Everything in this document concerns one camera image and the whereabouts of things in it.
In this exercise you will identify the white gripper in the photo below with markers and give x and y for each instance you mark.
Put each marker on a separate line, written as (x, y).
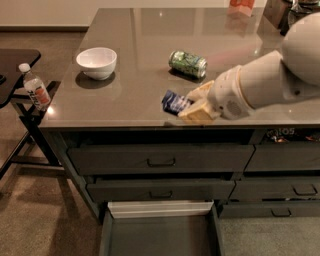
(226, 91)

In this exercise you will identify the blue rxbar snack bar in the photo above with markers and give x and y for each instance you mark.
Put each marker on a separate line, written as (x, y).
(174, 104)

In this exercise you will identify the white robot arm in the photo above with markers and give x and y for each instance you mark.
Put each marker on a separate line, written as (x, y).
(291, 74)

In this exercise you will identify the top left dark drawer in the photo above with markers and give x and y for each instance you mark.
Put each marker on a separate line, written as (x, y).
(159, 158)

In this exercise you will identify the dark drawer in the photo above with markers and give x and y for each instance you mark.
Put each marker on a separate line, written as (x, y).
(276, 188)
(277, 209)
(292, 156)
(159, 158)
(160, 189)

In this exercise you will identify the chip bags in drawer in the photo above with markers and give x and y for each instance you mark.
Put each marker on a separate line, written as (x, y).
(283, 135)

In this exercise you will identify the top right dark drawer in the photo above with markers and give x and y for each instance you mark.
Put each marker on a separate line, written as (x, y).
(292, 156)

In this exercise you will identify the bottom right dark drawer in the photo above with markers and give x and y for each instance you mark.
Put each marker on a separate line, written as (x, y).
(277, 209)

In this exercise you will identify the open bottom left drawer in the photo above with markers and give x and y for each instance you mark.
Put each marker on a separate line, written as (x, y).
(163, 228)

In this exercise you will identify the middle right dark drawer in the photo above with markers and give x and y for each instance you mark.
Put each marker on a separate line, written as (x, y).
(276, 188)

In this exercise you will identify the middle left dark drawer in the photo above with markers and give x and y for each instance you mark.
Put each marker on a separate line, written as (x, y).
(160, 189)

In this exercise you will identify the green soda can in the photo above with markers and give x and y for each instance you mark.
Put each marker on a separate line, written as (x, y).
(188, 63)

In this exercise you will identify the orange white carton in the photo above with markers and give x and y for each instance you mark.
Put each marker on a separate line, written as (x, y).
(244, 7)

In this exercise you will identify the white ceramic bowl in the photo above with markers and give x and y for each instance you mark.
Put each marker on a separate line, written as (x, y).
(97, 63)

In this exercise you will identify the dark metal container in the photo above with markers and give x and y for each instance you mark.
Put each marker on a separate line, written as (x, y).
(297, 10)

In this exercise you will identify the clear water bottle orange label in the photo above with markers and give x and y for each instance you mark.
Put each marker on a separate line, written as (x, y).
(35, 88)

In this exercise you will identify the dark side table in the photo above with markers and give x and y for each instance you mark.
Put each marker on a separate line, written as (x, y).
(11, 80)

